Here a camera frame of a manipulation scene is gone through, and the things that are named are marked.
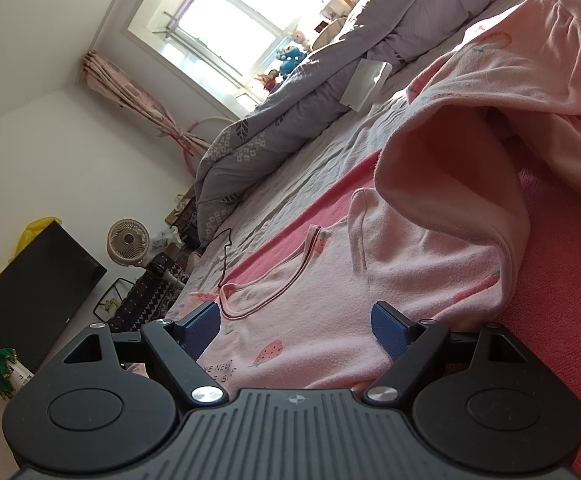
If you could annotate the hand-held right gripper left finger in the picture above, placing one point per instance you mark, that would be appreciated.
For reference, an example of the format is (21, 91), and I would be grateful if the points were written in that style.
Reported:
(203, 329)

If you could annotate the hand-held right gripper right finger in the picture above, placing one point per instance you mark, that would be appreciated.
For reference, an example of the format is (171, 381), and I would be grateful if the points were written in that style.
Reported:
(388, 331)

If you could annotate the pink strawberry pajama top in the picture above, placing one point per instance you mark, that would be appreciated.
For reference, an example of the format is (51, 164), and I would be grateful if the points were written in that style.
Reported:
(320, 320)

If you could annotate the patterned dark cloth cover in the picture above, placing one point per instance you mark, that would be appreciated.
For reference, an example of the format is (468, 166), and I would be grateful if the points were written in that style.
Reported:
(140, 300)

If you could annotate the beige standing fan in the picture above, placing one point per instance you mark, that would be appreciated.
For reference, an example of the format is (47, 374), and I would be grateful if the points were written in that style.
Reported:
(129, 242)

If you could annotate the black television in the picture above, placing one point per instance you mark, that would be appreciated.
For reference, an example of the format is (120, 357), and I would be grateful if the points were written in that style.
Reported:
(35, 295)

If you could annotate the pink towel blanket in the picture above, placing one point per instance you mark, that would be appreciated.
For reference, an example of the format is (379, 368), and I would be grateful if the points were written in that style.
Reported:
(560, 285)

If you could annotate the grey bed sheet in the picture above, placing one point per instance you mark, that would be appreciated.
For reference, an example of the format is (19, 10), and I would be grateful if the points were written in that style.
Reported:
(310, 170)

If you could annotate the yellow plastic bag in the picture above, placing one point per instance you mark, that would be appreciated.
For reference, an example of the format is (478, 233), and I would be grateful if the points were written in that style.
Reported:
(35, 227)

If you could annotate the green white ornament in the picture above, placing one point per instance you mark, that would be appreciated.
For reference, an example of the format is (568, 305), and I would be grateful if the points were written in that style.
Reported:
(3, 365)

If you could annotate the pink white hula hoop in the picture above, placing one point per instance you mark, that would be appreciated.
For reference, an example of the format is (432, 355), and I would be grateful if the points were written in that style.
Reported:
(205, 119)

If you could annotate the purple patterned duvet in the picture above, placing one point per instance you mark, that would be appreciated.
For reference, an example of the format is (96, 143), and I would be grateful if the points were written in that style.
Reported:
(280, 125)

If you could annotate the pink floral curtain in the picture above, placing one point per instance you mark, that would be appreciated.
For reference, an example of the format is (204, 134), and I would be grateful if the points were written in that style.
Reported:
(145, 105)

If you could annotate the white envelope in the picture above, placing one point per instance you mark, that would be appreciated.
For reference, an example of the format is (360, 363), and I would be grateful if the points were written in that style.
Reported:
(365, 82)

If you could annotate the small doll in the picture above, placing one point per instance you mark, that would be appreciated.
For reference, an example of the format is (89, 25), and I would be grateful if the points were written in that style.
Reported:
(269, 80)

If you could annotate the pink haired doll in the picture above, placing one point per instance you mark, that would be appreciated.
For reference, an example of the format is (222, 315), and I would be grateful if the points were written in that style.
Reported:
(300, 37)

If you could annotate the window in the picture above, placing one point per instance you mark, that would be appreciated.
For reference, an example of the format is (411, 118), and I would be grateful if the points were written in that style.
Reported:
(240, 15)

